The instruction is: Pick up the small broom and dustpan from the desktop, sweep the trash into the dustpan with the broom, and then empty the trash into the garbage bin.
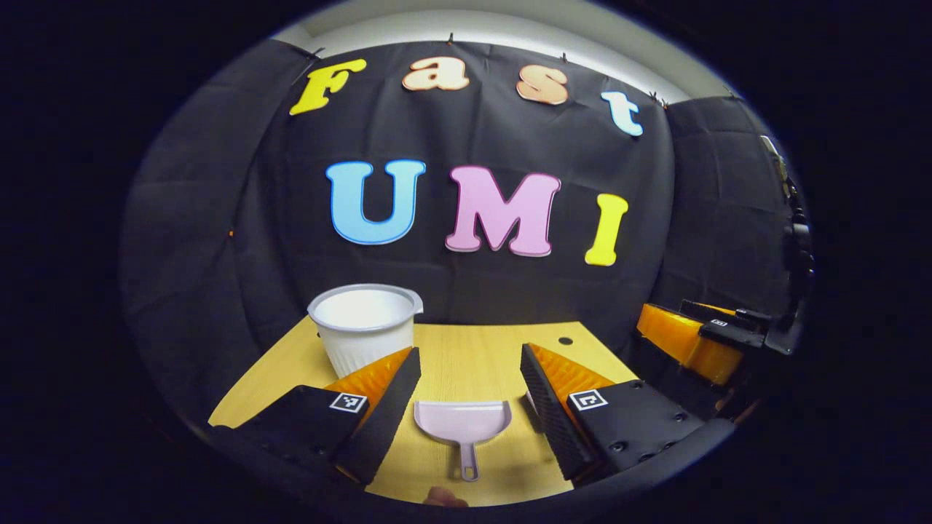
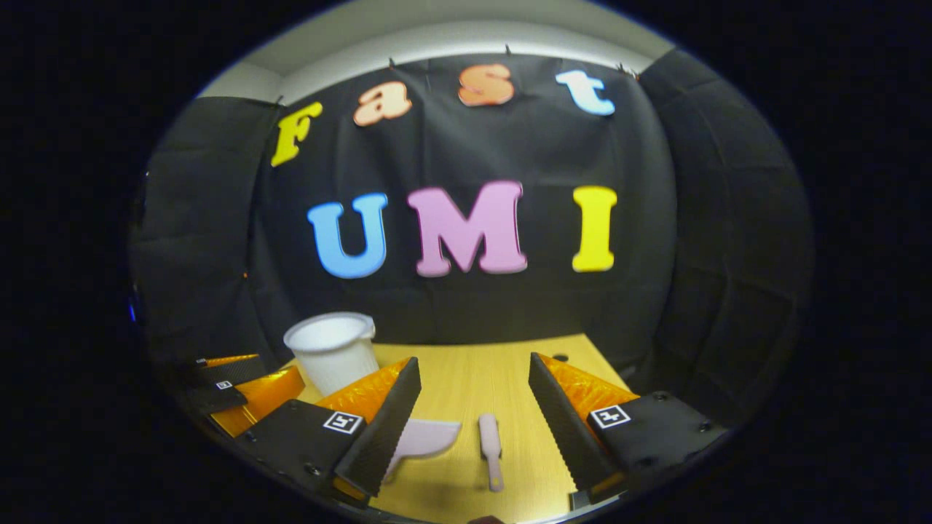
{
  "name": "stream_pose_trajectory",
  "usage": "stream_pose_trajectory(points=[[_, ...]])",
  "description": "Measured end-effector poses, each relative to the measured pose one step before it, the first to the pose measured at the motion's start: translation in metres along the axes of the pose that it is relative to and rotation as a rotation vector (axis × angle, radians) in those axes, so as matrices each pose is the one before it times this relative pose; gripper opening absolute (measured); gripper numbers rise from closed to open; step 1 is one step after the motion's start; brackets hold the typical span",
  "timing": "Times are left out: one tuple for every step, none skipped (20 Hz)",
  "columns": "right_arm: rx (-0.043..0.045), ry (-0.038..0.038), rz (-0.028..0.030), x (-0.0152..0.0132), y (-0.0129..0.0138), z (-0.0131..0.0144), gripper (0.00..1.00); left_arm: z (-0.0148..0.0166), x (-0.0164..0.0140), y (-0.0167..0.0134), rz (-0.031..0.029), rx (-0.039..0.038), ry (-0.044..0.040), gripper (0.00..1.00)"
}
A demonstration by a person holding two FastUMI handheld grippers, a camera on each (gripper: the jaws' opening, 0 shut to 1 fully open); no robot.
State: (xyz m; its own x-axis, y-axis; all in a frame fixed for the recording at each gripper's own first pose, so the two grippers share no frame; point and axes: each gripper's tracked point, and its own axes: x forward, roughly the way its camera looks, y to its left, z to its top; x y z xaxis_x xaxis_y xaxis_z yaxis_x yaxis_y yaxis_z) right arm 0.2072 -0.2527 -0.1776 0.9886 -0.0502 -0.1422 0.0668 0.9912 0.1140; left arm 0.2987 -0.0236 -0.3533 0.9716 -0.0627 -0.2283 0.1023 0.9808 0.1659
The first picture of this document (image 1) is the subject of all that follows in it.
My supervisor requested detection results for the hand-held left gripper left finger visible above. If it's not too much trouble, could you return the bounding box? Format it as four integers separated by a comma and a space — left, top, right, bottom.
210, 346, 423, 486

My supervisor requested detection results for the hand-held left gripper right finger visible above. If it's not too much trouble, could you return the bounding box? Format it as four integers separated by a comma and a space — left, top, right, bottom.
519, 344, 735, 483

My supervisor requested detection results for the white ribbed garbage bin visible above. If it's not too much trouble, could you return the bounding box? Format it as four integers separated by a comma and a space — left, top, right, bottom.
307, 283, 424, 379

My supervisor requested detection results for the pink plastic dustpan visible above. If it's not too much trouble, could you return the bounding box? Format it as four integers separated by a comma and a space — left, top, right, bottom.
414, 400, 513, 483

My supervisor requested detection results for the yellow wooden desktop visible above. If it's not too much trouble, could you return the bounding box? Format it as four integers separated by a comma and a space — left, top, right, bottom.
209, 317, 641, 508

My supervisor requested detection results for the black backdrop cloth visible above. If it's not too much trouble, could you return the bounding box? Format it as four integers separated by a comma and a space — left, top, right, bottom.
120, 38, 802, 437

